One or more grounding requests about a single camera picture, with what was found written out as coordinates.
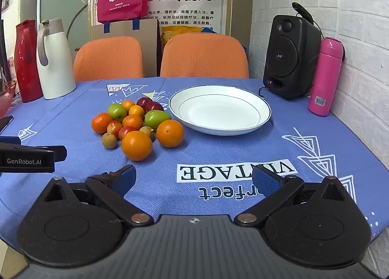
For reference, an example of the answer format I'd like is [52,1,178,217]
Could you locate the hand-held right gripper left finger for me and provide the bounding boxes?
[41,164,154,226]

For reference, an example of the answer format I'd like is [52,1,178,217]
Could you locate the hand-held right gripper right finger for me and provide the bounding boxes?
[234,165,354,226]

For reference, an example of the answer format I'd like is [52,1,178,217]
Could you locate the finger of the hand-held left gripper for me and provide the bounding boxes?
[50,145,67,162]

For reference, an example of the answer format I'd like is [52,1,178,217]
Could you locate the large orange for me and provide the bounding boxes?
[121,131,153,162]
[156,120,185,148]

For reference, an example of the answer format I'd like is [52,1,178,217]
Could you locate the small tan fruit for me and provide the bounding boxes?
[101,132,117,149]
[139,126,155,141]

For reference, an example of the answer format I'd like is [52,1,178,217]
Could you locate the red yellow plum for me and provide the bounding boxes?
[118,126,137,140]

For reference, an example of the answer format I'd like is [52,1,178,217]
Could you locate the small red apple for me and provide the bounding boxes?
[106,120,123,138]

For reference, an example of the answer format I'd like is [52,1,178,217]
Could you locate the dark red apple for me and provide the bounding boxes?
[144,101,165,113]

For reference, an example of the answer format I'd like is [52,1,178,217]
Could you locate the white plate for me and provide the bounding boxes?
[168,86,272,136]

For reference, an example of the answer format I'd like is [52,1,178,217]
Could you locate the black phone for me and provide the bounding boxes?
[0,116,14,132]

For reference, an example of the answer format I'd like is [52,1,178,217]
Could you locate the blue printed tablecloth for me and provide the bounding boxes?
[0,77,389,247]

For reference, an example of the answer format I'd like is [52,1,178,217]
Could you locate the green apple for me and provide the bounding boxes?
[144,110,172,132]
[108,103,127,123]

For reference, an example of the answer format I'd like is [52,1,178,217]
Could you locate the pink plastic basin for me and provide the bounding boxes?
[0,80,17,117]

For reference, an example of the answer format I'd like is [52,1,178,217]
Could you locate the white thermos jug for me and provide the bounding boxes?
[36,18,76,100]

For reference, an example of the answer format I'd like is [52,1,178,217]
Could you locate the red thermos jug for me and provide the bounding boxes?
[14,19,43,103]

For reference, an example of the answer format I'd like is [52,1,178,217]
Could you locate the orange chair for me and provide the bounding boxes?
[73,36,144,82]
[160,33,250,79]

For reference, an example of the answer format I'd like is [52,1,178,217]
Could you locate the pink bottle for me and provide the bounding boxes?
[308,37,344,117]

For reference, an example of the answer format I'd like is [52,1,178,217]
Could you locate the black speaker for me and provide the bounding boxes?
[263,14,322,101]

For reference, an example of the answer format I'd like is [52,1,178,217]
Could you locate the brown paper bag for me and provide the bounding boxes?
[89,19,161,77]

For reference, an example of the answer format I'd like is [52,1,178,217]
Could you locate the black usb cable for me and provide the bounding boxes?
[258,84,274,99]

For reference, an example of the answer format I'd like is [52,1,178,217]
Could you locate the white wall poster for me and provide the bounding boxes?
[88,0,229,36]

